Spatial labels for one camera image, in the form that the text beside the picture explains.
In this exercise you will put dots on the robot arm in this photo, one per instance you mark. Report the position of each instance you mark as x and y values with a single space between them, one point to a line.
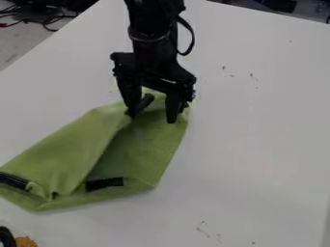
150 19

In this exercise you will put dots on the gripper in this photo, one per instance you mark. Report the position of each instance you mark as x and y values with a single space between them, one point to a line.
152 64

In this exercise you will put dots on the green cloth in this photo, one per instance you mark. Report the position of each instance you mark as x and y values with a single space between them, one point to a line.
103 154

